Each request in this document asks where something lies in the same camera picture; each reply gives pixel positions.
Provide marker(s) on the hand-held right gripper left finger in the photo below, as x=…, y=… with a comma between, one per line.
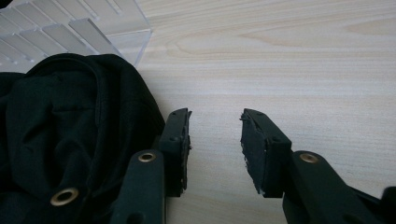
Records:
x=174, y=146

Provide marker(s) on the clear acrylic slotted rack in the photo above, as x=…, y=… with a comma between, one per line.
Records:
x=62, y=31

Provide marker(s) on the black hooded garment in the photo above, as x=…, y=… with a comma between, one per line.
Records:
x=68, y=140

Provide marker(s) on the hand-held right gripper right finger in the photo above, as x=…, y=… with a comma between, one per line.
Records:
x=264, y=152

